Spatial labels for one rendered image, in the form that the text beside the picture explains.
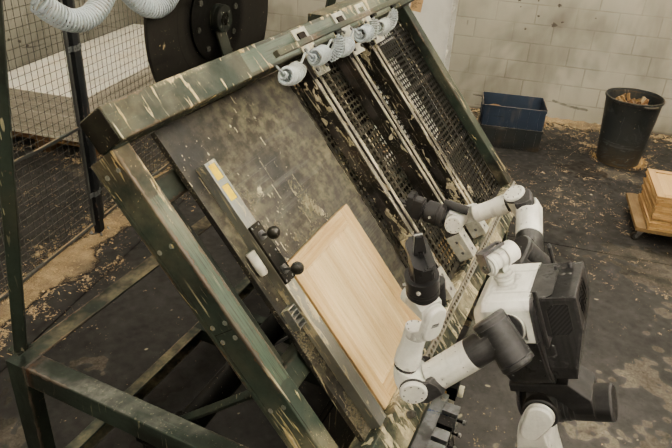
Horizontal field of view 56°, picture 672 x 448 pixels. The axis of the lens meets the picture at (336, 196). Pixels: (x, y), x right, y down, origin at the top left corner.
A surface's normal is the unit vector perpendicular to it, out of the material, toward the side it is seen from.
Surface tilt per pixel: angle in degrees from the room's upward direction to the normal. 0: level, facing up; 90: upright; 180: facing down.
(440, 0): 90
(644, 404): 0
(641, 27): 90
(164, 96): 50
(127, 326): 0
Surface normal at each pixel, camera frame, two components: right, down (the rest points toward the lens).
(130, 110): 0.73, -0.37
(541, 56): -0.27, 0.44
